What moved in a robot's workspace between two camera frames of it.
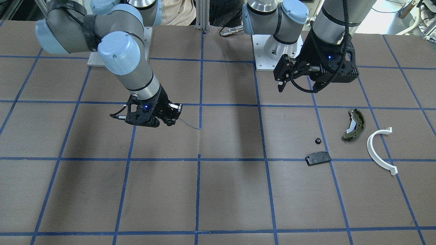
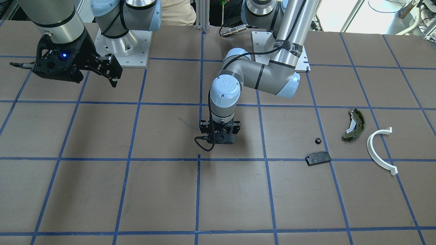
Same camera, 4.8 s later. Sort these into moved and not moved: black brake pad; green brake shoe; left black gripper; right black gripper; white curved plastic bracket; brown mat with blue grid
Moved: right black gripper; left black gripper
Not moved: white curved plastic bracket; brown mat with blue grid; green brake shoe; black brake pad
